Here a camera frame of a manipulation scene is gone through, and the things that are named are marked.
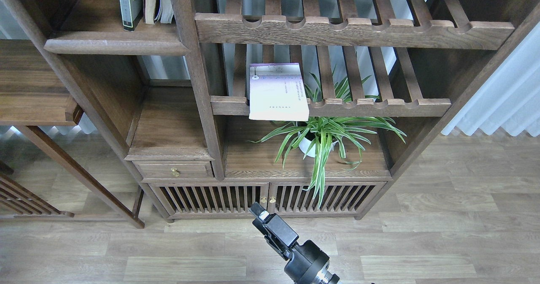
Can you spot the dark wooden bookshelf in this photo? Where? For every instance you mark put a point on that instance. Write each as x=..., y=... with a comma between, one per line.
x=176, y=95

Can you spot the brass drawer knob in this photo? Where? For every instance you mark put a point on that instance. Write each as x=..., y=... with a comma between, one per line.
x=174, y=172

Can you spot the green and grey book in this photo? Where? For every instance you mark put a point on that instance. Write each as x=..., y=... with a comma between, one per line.
x=131, y=13

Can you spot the wooden side furniture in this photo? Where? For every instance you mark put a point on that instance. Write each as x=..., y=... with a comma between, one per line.
x=25, y=205

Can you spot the green spider plant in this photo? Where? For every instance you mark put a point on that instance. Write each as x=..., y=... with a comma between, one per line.
x=353, y=129

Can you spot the white curtain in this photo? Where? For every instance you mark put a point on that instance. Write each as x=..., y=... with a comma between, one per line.
x=510, y=98

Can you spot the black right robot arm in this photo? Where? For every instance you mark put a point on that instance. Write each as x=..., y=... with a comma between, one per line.
x=306, y=263

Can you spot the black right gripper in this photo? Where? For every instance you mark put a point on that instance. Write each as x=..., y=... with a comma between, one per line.
x=307, y=263

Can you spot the white plant pot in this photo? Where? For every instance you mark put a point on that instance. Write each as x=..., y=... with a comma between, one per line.
x=308, y=144

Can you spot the upright books on shelf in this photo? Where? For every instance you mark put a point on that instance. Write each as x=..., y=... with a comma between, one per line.
x=157, y=11

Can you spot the pale lavender book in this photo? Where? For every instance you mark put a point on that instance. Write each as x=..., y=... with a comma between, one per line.
x=276, y=92

